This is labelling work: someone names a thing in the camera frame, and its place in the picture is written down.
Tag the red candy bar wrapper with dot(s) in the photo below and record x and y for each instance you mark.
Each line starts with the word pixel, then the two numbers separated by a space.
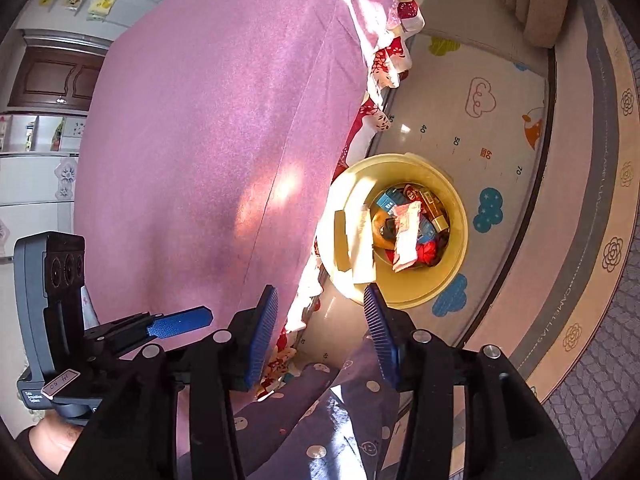
pixel 407 225

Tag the person's patterned pajama legs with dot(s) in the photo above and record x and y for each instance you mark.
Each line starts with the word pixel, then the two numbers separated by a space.
pixel 328 423

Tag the red silver snack wrapper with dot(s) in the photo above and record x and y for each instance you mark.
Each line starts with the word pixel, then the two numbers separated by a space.
pixel 413 194

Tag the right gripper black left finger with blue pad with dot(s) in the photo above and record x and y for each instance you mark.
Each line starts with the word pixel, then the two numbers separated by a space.
pixel 230 360

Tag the person's left hand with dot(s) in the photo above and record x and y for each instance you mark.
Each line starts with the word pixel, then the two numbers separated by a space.
pixel 52 439

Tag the white sliding wardrobe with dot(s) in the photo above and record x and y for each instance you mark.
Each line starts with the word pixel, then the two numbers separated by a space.
pixel 39 162

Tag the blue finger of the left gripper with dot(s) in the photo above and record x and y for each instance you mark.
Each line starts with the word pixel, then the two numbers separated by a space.
pixel 171 325

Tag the blue nasal spray box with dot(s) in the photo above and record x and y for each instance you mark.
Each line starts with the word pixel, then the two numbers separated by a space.
pixel 393 197

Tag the light blue patterned pillow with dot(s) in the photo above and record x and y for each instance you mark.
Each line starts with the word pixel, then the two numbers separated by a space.
pixel 89 316

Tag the yellow trash bin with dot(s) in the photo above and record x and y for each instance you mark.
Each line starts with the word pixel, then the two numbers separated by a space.
pixel 344 233

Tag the orange juice bottle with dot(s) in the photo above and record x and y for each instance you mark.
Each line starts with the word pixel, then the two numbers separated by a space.
pixel 383 230

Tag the brown wooden door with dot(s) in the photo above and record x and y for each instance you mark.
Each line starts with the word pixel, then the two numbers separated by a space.
pixel 57 71

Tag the pink bed sheet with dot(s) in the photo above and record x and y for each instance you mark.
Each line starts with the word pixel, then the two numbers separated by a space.
pixel 210 145

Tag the children's patterned floor mat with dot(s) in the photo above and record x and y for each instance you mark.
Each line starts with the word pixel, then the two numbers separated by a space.
pixel 466 124

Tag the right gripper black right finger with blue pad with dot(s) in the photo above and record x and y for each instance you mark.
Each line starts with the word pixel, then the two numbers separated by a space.
pixel 415 361

